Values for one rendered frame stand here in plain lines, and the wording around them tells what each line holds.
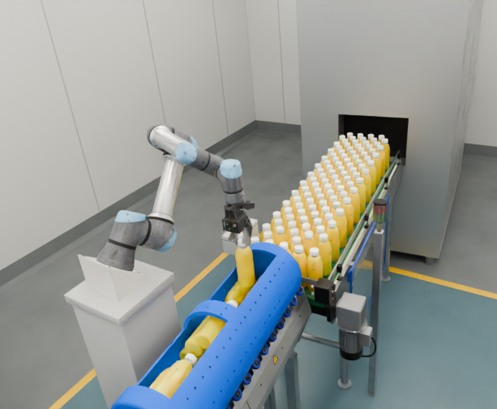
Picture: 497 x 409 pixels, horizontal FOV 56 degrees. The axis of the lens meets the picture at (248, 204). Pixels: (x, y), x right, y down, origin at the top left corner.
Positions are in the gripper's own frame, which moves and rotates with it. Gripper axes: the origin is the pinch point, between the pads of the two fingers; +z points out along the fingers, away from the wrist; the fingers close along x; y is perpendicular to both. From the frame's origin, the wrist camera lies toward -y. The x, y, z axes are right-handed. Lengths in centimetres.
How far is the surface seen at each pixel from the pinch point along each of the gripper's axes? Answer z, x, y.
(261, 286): 8.4, 14.1, 13.3
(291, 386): 86, 13, -8
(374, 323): 75, 42, -53
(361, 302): 43, 40, -31
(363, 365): 129, 33, -73
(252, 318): 11.3, 17.1, 27.5
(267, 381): 44, 19, 25
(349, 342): 64, 37, -25
